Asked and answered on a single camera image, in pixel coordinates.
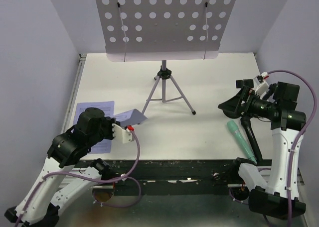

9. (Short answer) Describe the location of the green toy microphone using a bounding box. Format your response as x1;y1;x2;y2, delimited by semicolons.
226;120;257;163

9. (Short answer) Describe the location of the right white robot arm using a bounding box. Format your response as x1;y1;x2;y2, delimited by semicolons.
218;80;307;220

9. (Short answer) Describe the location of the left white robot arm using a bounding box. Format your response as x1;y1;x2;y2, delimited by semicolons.
4;108;120;227

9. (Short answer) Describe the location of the black microphone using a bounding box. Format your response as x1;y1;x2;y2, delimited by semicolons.
240;116;263;164

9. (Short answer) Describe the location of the black microphone stand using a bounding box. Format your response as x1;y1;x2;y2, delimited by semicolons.
236;79;254;89
262;84;277;101

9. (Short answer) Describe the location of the silver tripod music stand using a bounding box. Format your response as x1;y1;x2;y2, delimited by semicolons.
92;0;243;116

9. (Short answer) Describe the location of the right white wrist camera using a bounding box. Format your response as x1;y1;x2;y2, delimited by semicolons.
253;72;269;97

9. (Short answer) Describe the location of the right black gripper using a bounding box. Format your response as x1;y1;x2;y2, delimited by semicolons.
219;85;278;119

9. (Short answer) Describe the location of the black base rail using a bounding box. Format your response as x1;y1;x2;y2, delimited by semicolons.
74;158;265;197

